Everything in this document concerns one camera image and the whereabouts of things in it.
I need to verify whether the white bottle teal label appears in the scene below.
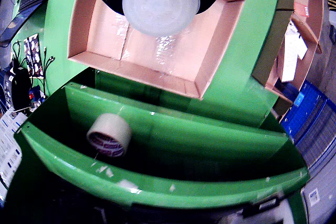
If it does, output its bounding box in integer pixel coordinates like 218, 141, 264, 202
122, 0, 201, 37

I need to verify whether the large flat cardboard tray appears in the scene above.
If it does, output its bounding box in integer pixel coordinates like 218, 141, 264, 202
67, 0, 246, 101

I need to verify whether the open brown cardboard box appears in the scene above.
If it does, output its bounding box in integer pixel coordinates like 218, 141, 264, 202
275, 0, 328, 55
250, 8, 323, 105

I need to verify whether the orange red carton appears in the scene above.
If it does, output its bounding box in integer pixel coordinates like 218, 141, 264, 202
293, 1, 311, 20

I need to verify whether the black white printed sheet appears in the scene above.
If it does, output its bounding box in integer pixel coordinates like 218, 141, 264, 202
23, 34, 45, 77

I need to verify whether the small white printed carton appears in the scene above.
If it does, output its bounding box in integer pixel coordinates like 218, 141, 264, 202
288, 20, 309, 61

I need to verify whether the large white carton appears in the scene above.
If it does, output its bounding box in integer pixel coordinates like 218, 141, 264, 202
280, 34, 300, 83

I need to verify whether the black rounded device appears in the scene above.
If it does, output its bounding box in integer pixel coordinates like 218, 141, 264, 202
11, 68, 33, 112

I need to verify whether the beige packing tape roll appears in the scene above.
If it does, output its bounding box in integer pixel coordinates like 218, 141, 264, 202
86, 113, 133, 158

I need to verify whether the green metal cabinet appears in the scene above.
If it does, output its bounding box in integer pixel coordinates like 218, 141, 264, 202
5, 68, 311, 224

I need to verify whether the white printed paper sheet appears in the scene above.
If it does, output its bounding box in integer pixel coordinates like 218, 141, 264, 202
0, 110, 28, 190

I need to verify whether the black cable with connectors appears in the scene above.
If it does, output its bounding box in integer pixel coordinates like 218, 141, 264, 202
41, 47, 56, 96

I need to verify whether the blue wire mesh container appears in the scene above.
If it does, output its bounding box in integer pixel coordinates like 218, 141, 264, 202
280, 79, 336, 168

